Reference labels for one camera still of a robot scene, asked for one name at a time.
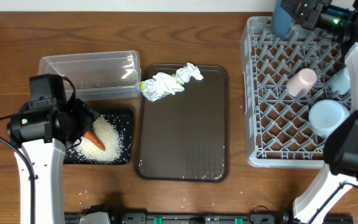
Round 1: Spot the clear plastic bin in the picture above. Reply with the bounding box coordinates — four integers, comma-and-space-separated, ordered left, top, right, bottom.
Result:
38, 50, 141, 101

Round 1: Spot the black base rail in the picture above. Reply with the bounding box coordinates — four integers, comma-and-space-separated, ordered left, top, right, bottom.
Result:
65, 213, 354, 224

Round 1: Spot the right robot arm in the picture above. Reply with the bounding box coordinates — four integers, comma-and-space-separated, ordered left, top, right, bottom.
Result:
280, 0, 358, 223

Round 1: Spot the pile of white rice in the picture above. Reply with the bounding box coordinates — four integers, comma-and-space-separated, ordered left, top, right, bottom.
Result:
74, 115, 123, 164

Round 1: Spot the pink white cup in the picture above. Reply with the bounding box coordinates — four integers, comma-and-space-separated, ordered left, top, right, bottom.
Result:
286, 68, 317, 97

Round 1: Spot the light blue cup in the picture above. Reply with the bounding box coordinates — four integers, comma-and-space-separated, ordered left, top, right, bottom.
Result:
329, 67, 351, 95

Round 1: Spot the black plastic tray bin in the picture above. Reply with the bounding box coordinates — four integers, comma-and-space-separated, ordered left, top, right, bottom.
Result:
64, 108, 134, 165

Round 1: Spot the light blue bowl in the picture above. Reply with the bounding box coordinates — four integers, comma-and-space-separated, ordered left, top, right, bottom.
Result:
308, 100, 350, 138

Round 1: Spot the dark blue plate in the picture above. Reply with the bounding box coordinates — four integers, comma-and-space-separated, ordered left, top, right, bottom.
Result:
271, 0, 292, 39

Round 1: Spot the orange carrot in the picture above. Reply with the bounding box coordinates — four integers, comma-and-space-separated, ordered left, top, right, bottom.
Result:
84, 129, 105, 151

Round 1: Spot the brown serving tray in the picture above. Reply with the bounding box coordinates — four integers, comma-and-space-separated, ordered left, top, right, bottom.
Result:
134, 65, 229, 183

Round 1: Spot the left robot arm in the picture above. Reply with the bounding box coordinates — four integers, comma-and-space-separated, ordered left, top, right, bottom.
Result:
7, 98, 99, 223

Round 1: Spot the foil wrapper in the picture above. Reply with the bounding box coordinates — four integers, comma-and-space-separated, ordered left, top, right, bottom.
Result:
140, 72, 185, 102

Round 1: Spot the white paper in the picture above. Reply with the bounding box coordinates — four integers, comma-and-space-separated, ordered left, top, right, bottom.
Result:
175, 62, 204, 85

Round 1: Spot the grey dishwasher rack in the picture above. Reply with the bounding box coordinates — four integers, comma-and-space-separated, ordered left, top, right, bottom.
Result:
241, 16, 351, 169

